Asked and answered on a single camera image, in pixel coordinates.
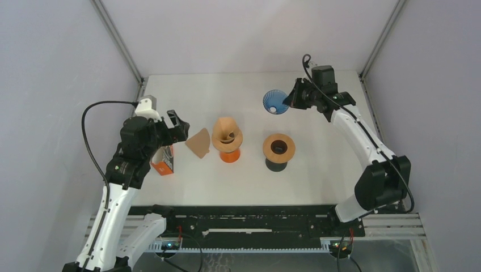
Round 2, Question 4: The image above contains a red black carafe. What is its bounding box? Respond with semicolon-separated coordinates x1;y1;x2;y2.
265;140;288;172

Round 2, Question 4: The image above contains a blue glass dripper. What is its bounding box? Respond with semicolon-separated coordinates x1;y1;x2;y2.
263;90;289;115

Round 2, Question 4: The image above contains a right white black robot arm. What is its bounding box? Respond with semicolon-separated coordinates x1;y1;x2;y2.
283;65;412;236

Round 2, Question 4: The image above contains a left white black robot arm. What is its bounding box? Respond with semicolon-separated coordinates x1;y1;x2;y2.
63;110;190;271

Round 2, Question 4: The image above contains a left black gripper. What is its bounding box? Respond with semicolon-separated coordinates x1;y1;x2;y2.
143;110;189;160

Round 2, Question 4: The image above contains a right black camera cable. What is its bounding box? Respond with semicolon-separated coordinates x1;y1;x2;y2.
301;53;416;272

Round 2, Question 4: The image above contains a left black camera cable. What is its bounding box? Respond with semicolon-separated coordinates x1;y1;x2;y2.
81;100;140;272

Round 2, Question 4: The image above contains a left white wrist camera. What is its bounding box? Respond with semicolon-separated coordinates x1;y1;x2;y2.
134;95;161;122

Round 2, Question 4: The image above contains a wooden dripper ring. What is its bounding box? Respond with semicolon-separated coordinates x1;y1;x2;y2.
262;133;297;164

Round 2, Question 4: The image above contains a wooden dripper ring holder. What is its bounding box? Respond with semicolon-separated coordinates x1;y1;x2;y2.
212;134;243;153

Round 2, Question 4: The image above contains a brown paper coffee filter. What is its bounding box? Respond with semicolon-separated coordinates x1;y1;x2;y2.
212;117;243;143
185;128;210;159

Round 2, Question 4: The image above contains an orange glass carafe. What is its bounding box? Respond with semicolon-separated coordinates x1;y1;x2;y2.
220;148;241;163

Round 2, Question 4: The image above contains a black camera cable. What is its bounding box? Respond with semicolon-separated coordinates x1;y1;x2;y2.
81;100;140;272
301;53;416;272

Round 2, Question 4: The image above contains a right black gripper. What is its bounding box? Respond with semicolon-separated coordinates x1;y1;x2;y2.
284;78;320;110

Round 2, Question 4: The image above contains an orange coffee filter box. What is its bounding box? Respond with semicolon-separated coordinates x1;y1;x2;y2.
150;145;174;176

